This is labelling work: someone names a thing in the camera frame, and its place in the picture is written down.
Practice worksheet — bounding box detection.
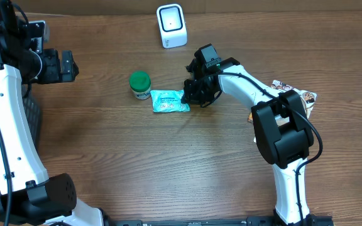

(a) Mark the green lid jar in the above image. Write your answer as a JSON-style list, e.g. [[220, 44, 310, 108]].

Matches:
[[129, 71, 151, 100]]

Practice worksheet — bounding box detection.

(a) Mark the white barcode scanner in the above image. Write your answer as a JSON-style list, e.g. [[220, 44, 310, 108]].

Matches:
[[156, 3, 187, 49]]

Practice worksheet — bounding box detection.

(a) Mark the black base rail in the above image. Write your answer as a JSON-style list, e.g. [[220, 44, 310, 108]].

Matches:
[[111, 215, 334, 226]]

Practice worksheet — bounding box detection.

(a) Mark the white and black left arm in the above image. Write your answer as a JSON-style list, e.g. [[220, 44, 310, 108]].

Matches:
[[0, 1, 112, 225]]

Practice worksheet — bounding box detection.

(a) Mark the teal wet wipes pack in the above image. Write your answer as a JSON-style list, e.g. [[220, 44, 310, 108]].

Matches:
[[150, 90, 190, 113]]

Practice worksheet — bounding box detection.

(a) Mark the orange Kleenex tissue pack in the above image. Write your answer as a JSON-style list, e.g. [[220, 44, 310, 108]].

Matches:
[[247, 112, 253, 123]]

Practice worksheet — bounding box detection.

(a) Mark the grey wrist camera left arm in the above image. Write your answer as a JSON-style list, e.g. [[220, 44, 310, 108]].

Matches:
[[28, 20, 50, 54]]

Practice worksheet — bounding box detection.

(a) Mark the brown snack pouch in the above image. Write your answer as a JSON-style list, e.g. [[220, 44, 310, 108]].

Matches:
[[253, 79, 318, 144]]

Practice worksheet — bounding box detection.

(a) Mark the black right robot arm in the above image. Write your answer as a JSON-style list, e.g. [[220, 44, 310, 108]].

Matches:
[[182, 44, 314, 225]]

